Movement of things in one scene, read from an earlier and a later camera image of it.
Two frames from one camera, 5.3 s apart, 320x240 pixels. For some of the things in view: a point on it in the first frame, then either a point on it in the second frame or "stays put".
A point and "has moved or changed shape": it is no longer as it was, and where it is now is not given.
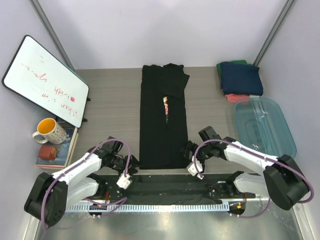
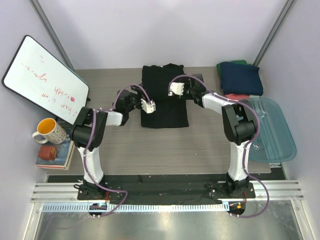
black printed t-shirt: x=163 y=125 has moved or changed shape
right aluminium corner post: x=289 y=3 stays put
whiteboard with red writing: x=40 y=74 stays put
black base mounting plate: x=170 y=189 stays put
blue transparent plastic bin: x=261 y=124 stays put
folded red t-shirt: x=235 y=98 stays put
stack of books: x=65 y=150 stays put
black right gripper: x=191 y=149 → x=185 y=83
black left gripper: x=130 y=163 → x=139 y=95
